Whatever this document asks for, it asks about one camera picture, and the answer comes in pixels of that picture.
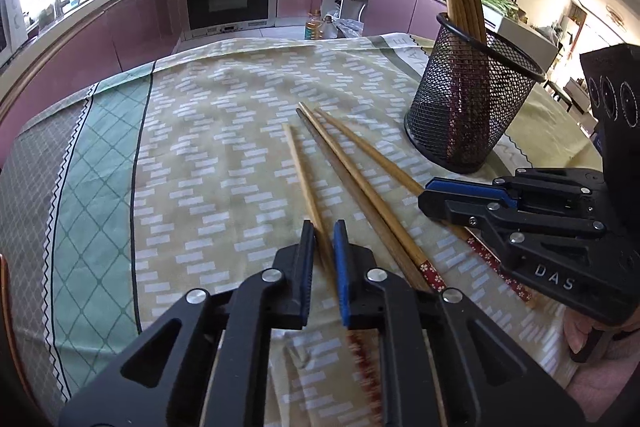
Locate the black mesh utensil holder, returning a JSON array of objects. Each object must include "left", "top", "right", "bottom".
[{"left": 404, "top": 12, "right": 547, "bottom": 174}]

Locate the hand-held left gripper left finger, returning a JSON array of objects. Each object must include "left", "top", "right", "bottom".
[{"left": 57, "top": 219, "right": 317, "bottom": 427}]

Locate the person's right hand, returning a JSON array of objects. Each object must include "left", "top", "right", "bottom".
[{"left": 562, "top": 312, "right": 640, "bottom": 424}]

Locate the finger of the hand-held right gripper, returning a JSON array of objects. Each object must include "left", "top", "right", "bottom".
[
  {"left": 425, "top": 169, "right": 607, "bottom": 212},
  {"left": 417, "top": 192, "right": 608, "bottom": 254}
]

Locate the crumpled plastic bag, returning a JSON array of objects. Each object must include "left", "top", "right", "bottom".
[{"left": 335, "top": 18, "right": 363, "bottom": 38}]

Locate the wooden chopsticks group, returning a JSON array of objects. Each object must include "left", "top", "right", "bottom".
[{"left": 314, "top": 107, "right": 536, "bottom": 308}]

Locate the patterned tablecloth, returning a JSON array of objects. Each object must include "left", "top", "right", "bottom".
[{"left": 0, "top": 32, "right": 601, "bottom": 427}]

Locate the yellow oil bottle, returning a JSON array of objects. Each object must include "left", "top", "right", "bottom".
[{"left": 306, "top": 9, "right": 325, "bottom": 40}]

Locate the white microwave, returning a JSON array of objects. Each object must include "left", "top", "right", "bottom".
[{"left": 0, "top": 0, "right": 29, "bottom": 58}]

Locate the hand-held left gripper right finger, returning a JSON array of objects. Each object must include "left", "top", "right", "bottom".
[{"left": 332, "top": 219, "right": 586, "bottom": 427}]

